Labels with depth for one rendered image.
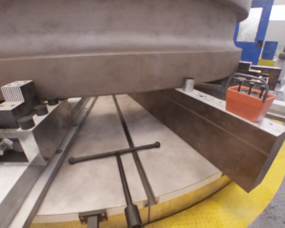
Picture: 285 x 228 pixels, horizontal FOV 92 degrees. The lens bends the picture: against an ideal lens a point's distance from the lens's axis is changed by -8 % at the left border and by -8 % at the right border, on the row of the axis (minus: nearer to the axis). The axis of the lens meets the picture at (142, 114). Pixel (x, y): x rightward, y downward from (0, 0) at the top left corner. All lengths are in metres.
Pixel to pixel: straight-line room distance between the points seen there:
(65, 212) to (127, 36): 1.09
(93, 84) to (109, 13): 0.46
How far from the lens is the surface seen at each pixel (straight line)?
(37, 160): 0.93
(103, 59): 0.98
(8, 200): 0.90
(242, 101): 0.86
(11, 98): 1.03
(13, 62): 1.17
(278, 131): 0.87
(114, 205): 0.85
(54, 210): 0.93
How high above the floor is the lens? 1.03
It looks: 27 degrees down
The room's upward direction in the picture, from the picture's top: straight up
